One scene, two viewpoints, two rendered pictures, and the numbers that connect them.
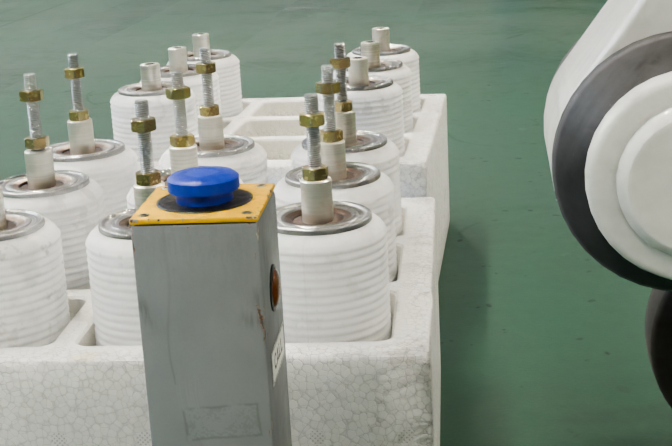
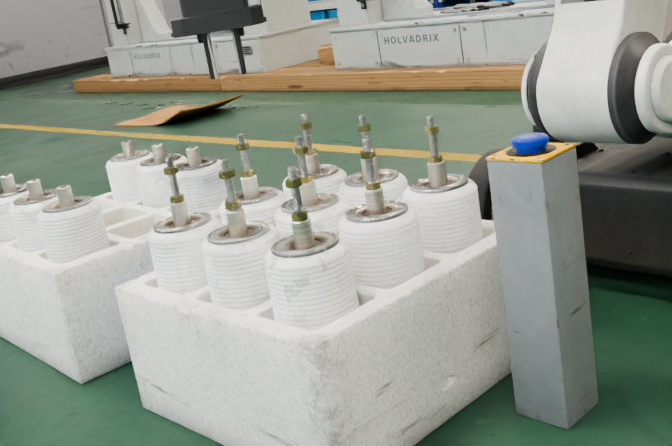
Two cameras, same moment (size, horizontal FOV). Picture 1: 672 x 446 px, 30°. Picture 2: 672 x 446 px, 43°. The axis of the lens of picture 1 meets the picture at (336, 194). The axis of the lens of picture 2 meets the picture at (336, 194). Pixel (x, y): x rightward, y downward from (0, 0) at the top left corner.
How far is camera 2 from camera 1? 0.92 m
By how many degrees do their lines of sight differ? 46
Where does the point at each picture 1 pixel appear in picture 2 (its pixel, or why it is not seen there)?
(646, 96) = (654, 56)
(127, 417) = (434, 314)
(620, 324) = not seen: hidden behind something
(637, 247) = (657, 121)
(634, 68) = (635, 49)
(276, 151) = (137, 228)
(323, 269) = (474, 201)
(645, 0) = (622, 22)
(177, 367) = (558, 232)
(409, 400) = not seen: hidden behind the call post
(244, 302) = (575, 188)
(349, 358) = not seen: hidden behind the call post
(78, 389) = (414, 307)
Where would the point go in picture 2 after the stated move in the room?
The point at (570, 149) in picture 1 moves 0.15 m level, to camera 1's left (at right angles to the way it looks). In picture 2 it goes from (623, 89) to (570, 117)
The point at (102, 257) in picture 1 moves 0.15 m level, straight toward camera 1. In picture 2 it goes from (386, 232) to (515, 234)
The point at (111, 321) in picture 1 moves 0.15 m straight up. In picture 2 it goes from (394, 270) to (375, 144)
